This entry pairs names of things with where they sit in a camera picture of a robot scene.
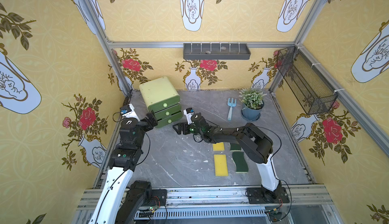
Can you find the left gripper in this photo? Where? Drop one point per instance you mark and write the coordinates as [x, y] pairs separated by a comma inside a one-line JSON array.
[[150, 120]]

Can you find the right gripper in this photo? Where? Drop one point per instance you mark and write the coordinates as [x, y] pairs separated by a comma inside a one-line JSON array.
[[186, 128]]

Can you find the green yellow sponge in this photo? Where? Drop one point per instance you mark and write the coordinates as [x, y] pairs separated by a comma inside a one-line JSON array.
[[240, 162], [235, 147]]

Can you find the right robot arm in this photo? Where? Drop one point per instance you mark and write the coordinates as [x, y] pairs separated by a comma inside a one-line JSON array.
[[256, 145]]

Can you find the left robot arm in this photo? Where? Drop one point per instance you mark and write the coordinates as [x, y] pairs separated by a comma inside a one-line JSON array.
[[121, 166]]

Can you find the light green drawer cabinet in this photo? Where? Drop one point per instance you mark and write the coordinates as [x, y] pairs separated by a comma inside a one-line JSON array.
[[157, 90]]

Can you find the light blue garden fork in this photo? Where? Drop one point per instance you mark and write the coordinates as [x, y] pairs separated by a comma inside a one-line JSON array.
[[232, 102]]

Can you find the blue plant pot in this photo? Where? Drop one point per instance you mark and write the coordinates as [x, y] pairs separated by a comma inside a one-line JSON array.
[[251, 111]]

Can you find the artificial green plant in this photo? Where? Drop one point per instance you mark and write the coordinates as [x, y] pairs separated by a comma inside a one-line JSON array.
[[252, 98]]

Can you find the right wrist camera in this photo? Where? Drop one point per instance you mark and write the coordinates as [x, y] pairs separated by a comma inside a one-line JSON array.
[[189, 112]]

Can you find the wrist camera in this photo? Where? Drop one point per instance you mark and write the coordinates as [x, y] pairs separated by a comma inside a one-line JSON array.
[[128, 111], [189, 112]]

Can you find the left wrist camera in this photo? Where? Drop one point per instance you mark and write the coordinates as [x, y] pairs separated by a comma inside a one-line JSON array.
[[128, 111]]

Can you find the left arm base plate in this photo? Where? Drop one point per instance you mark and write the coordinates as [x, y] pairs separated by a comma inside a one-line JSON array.
[[158, 197]]

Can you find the grey wall shelf tray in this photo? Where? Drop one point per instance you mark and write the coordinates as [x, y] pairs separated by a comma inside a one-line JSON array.
[[216, 51]]

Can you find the aluminium mounting rail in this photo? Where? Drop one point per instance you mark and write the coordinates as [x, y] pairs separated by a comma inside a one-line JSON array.
[[199, 202]]

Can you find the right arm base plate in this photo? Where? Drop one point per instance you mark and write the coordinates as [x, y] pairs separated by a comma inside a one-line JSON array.
[[265, 196]]

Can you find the black wire mesh basket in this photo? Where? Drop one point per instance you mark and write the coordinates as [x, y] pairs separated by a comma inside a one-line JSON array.
[[311, 89]]

